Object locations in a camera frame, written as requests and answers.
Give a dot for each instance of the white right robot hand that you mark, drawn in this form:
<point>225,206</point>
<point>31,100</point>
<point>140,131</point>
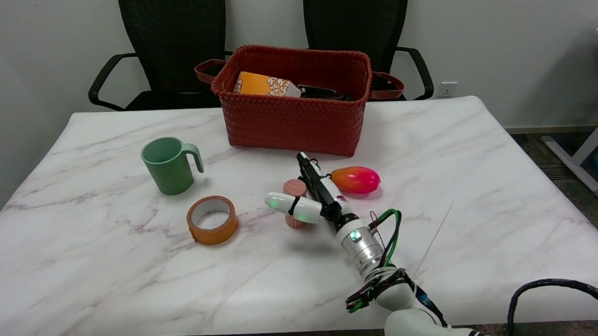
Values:
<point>325,194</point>

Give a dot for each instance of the wooden cylinder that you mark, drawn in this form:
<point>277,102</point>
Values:
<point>294,188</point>

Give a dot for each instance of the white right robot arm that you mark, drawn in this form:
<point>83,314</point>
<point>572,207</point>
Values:
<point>366,250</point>

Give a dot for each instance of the red orange toy mango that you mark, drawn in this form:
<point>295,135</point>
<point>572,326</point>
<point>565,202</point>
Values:
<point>356,180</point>

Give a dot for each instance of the red woven basket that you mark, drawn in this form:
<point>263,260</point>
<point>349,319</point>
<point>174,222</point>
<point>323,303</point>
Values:
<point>292,121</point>

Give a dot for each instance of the black object in basket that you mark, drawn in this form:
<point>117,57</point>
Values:
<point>318,91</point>

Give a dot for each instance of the orange tape roll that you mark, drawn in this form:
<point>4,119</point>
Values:
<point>212,226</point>

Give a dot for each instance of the orange patterned box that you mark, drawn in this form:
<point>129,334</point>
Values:
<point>261,84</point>

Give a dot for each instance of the green mug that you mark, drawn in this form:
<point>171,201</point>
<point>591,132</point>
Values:
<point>168,166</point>

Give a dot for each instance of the black mesh office chair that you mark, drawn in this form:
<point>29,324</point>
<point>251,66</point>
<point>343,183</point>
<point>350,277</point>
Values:
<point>356,22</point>
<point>173,48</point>

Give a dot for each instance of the white desk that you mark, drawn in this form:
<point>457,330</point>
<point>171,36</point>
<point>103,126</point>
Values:
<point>589,145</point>

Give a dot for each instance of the white wall outlet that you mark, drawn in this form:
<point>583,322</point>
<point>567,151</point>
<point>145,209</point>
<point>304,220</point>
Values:
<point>447,89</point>

